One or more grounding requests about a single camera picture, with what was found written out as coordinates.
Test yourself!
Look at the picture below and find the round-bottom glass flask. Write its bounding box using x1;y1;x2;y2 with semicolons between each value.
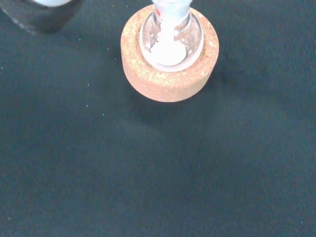
139;0;204;73

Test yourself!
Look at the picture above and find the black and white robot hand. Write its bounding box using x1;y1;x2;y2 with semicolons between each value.
0;0;84;35

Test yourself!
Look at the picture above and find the black bench cloth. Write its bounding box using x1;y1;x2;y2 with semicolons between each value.
0;0;316;237

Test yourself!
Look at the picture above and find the cork ring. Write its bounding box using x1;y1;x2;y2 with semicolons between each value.
120;4;220;103

